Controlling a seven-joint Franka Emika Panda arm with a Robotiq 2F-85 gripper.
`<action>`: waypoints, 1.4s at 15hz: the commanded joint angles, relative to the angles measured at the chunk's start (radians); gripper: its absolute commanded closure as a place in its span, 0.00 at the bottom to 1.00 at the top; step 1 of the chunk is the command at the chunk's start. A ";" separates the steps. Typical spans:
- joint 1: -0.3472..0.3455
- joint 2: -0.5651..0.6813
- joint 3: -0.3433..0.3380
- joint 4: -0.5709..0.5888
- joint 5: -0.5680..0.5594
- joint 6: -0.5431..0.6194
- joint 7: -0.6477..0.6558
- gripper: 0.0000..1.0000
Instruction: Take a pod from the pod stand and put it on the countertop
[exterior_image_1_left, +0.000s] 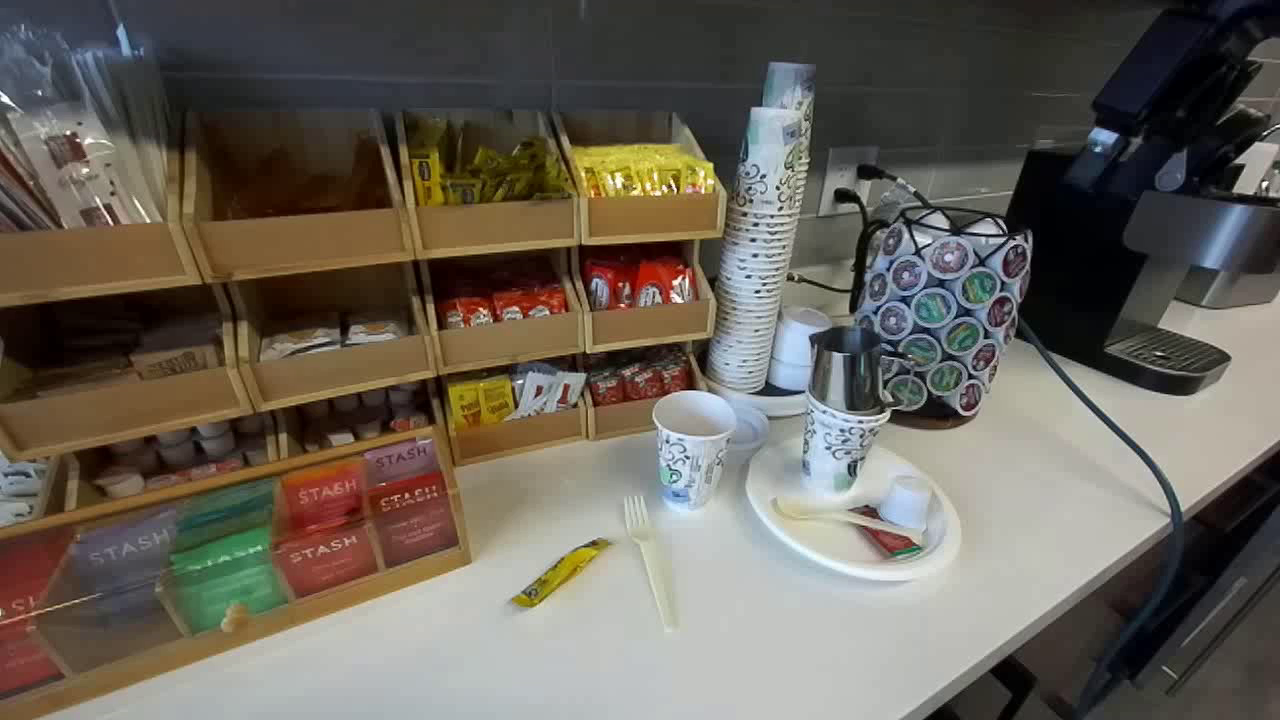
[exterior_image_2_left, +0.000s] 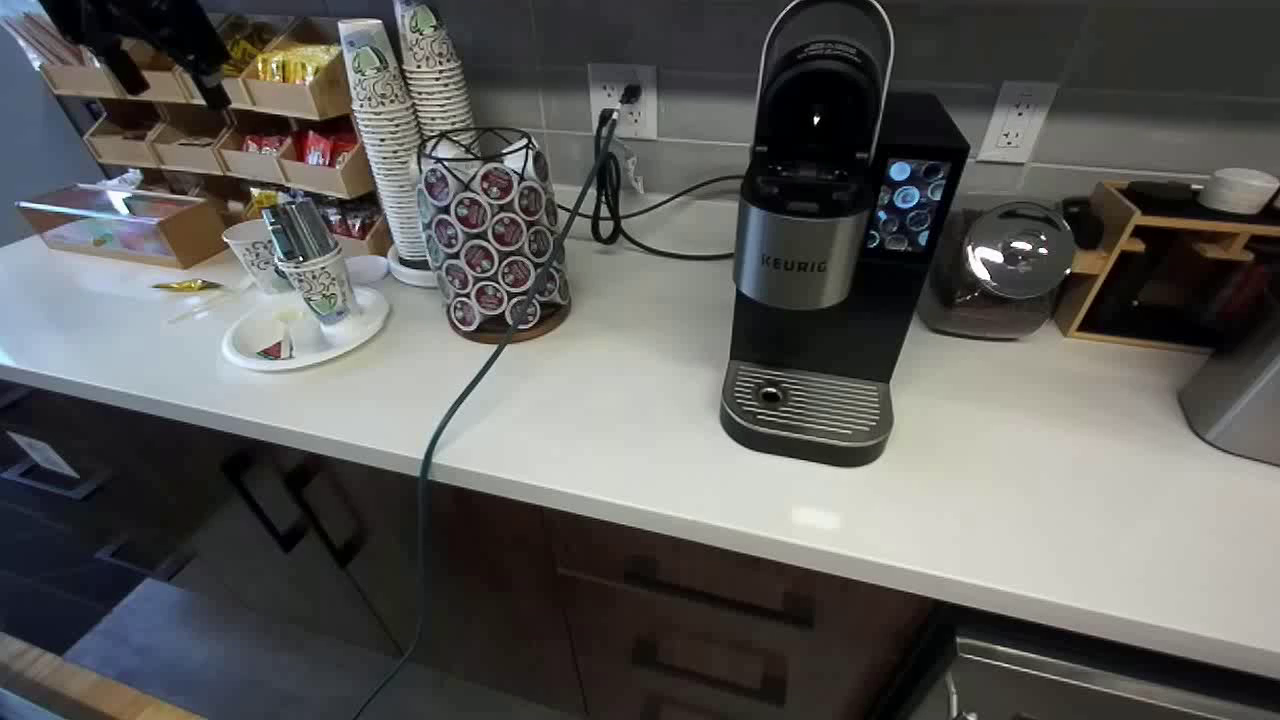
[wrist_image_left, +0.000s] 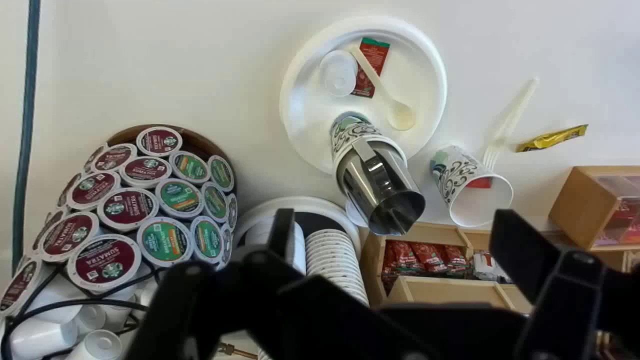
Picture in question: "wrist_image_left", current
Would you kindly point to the white plastic spoon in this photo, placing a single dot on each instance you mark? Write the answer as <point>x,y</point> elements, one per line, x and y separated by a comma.
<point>402,114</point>

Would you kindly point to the white packets pile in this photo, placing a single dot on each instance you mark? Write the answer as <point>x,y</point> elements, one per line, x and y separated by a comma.
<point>488,267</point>

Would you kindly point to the red packets pile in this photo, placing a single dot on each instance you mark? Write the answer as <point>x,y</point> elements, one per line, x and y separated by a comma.
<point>427,257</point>

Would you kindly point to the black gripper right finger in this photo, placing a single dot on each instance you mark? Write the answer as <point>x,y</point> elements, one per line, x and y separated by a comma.
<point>561,307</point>

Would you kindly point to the green lid coffee pod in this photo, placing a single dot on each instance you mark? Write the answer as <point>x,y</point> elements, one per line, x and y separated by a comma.
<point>178,197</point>
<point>233,213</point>
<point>220,172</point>
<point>165,241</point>
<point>214,200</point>
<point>226,247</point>
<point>190,166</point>
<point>207,239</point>

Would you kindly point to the red ketchup packet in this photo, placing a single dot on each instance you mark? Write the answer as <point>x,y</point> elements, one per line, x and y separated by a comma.
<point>377,53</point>

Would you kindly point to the small white creamer cup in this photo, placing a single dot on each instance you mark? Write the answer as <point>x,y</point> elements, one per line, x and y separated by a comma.
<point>336,73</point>

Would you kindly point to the wooden condiment organizer shelf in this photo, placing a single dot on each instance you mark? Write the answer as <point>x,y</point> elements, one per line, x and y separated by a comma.
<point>433,291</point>

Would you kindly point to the patterned paper cup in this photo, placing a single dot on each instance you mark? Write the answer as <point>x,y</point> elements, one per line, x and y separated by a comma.
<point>351,130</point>
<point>457,170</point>

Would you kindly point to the brown cardboard box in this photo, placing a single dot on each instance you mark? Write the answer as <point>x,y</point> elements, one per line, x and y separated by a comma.
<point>583,200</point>

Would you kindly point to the yellow stick packet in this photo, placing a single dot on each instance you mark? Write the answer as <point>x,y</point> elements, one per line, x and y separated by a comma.
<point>553,138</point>

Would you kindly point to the white paper plate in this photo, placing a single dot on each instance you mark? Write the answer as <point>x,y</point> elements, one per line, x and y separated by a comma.
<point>413,67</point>

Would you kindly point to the maroon lid coffee pod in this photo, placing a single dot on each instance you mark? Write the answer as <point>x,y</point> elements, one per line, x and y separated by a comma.
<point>158,140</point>
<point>66,234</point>
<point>92,188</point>
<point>129,209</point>
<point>145,170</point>
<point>105,262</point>
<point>16,286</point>
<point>112,158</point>

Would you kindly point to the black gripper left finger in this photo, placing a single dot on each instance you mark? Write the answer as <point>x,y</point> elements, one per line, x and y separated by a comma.
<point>187,307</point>

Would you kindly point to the stack of patterned paper cups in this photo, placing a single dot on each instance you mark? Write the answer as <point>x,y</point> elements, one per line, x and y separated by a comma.
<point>332,261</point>

